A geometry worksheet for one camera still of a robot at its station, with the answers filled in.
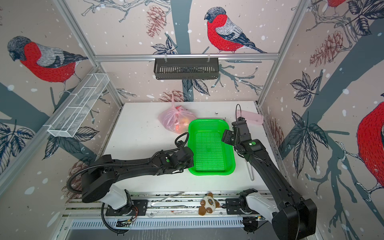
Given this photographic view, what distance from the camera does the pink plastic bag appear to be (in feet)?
3.21

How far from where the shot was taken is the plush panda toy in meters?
0.73

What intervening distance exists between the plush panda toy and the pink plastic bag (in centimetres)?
41
